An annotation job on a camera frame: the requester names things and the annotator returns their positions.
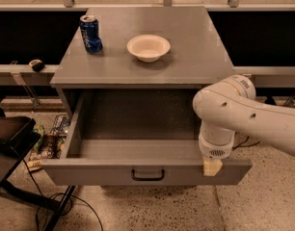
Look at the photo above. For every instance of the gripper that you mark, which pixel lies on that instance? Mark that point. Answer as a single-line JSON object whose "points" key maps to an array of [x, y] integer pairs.
{"points": [[215, 149]]}

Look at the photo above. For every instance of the grey top drawer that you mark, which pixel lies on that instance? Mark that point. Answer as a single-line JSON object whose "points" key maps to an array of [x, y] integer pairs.
{"points": [[137, 138]]}

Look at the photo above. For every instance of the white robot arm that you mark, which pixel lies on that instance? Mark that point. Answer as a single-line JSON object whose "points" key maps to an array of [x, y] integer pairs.
{"points": [[228, 107]]}

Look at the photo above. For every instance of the grey drawer cabinet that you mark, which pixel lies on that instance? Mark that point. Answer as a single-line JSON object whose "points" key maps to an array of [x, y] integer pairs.
{"points": [[197, 55]]}

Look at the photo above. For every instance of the white paper bowl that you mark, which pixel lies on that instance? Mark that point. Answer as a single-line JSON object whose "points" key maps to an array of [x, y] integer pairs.
{"points": [[148, 48]]}

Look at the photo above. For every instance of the snack bag pile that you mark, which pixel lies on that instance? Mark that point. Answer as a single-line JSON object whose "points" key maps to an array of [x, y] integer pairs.
{"points": [[51, 144]]}

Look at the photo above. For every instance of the blue soda can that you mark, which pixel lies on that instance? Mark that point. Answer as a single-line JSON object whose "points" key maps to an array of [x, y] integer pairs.
{"points": [[89, 31]]}

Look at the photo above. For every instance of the black table stand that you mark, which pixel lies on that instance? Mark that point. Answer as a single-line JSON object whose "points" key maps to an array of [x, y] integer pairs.
{"points": [[17, 138]]}

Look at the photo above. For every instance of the tape measure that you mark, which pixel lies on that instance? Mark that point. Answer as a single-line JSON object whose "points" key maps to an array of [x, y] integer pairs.
{"points": [[37, 65]]}

